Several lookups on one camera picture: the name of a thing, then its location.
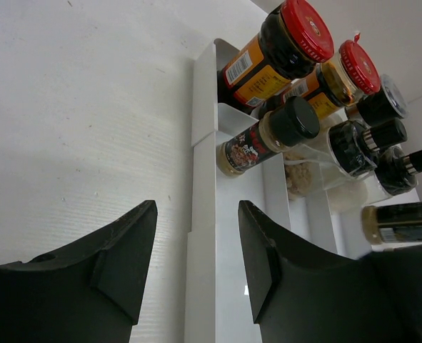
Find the black-capped beige bottle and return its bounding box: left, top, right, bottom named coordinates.
left=326, top=144, right=422, bottom=214
left=283, top=119, right=408, bottom=200

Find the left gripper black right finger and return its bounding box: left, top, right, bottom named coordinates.
left=238, top=201, right=422, bottom=342

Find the white compartment organizer tray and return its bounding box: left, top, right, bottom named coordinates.
left=184, top=38, right=422, bottom=343

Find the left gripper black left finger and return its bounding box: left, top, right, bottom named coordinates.
left=0, top=200, right=157, bottom=342

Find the red-capped amber sauce jar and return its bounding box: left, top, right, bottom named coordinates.
left=217, top=0, right=334, bottom=114

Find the silver-capped spice bottle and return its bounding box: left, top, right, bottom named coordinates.
left=345, top=74, right=409, bottom=126

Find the small black-capped spice jar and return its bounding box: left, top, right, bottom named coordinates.
left=216, top=96, right=320, bottom=177

